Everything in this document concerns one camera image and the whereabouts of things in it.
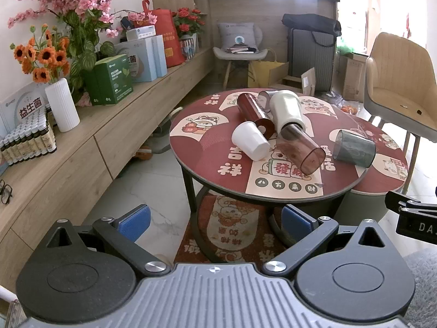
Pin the round table with red print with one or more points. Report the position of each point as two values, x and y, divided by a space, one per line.
205 150

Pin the white ribbed vase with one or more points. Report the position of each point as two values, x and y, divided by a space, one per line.
63 106

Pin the white display sign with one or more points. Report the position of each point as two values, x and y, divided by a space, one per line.
20 100

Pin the grey translucent cup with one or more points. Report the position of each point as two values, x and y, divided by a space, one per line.
355 149

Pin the dark red cup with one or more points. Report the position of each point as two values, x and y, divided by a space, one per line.
253 111

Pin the red artificial roses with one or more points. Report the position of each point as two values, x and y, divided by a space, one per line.
187 18

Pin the white plastic cup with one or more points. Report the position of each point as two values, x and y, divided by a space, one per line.
251 140

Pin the black bag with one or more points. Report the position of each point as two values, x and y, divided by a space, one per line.
310 24

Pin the rows of small brown bottles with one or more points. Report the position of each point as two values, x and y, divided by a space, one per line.
27 140

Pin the light blue product box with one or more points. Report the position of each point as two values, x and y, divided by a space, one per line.
145 59

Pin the yellow paper bag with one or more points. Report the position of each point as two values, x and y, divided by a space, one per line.
266 73

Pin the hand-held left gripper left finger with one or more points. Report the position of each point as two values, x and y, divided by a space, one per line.
136 221

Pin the clear brown cup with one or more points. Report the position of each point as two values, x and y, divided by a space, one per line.
300 151

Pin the flat cardboard piece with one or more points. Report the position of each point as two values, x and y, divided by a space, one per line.
308 81

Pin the small clear grey cup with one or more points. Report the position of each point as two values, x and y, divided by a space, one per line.
264 98

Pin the small white box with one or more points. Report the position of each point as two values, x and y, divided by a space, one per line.
141 33

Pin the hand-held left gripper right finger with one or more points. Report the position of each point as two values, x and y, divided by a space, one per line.
294 219

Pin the grey shell chair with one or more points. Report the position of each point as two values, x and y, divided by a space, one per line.
235 58

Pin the cream white cup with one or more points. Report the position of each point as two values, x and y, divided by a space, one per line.
286 111

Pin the green product box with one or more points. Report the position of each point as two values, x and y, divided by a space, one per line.
109 82

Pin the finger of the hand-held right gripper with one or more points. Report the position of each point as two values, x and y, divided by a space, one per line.
397 200

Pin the beige upholstered chair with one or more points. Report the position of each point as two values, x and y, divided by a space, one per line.
392 75

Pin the grey suitcase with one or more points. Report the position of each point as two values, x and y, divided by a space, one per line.
310 61

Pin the orange artificial sunflowers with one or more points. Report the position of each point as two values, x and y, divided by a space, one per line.
44 58

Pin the cardboard box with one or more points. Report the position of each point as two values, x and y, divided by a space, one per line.
353 78

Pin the black eyeglasses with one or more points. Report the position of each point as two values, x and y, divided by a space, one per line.
5 191

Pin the low round red printed stool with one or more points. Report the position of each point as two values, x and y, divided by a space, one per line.
382 177

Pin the long wooden cabinet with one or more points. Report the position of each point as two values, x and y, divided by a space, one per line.
85 153

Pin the oranges in bag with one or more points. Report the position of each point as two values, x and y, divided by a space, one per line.
349 109

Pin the red tote bag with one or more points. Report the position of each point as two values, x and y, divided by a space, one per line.
169 37

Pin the grey printed cushion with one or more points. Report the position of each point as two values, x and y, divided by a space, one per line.
237 34

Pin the grey shaggy rug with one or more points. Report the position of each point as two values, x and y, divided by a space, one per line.
425 280

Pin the green artificial leaves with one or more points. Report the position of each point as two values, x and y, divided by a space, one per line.
83 51

